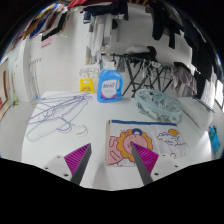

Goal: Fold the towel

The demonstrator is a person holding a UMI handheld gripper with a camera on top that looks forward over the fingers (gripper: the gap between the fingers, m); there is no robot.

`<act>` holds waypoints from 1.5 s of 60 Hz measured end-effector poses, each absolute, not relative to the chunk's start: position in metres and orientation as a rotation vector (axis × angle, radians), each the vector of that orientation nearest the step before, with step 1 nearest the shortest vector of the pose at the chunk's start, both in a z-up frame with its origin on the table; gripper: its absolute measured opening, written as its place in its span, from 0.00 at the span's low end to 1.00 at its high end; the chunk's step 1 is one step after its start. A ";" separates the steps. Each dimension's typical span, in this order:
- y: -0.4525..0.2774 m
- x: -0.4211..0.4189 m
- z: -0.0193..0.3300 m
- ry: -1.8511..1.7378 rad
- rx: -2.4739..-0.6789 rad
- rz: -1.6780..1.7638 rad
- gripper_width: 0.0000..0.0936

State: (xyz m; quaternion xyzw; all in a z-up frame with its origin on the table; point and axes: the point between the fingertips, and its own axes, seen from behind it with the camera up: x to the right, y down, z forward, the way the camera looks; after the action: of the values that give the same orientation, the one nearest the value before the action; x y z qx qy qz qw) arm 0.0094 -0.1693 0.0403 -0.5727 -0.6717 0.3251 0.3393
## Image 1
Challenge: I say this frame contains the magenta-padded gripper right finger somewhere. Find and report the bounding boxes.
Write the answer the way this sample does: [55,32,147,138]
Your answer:
[130,142,181,187]

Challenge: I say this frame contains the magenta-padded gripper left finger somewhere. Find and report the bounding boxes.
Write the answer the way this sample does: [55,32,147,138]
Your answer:
[43,142,93,187]

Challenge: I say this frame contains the cartoon print towel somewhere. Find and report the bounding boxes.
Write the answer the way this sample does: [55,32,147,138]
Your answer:
[105,119,190,168]

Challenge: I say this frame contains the pale green round peg hanger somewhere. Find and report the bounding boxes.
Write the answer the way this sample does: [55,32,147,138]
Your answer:
[134,88,183,124]

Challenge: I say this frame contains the blue containers group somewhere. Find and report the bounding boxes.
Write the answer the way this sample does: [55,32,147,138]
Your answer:
[208,125,221,154]

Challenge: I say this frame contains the blue detergent bottle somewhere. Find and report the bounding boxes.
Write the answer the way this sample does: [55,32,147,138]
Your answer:
[96,61,124,104]

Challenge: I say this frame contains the grey garment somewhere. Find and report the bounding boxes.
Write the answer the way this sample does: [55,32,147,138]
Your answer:
[171,61,198,98]

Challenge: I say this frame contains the window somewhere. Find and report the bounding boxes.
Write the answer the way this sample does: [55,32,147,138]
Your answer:
[213,79,224,111]

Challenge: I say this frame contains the black folding drying rack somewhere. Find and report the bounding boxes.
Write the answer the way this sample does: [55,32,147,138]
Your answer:
[99,46,174,98]

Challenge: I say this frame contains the hanging dark clothes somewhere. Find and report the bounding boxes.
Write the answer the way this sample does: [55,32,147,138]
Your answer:
[83,0,216,101]

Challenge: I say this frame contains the hanging colourful clothes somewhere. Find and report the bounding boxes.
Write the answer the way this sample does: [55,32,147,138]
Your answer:
[9,0,84,44]

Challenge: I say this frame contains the white wire hanger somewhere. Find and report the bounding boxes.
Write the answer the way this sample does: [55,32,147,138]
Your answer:
[25,113,89,143]

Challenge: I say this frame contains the purple wire hanger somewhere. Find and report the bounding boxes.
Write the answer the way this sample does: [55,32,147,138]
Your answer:
[25,93,94,133]

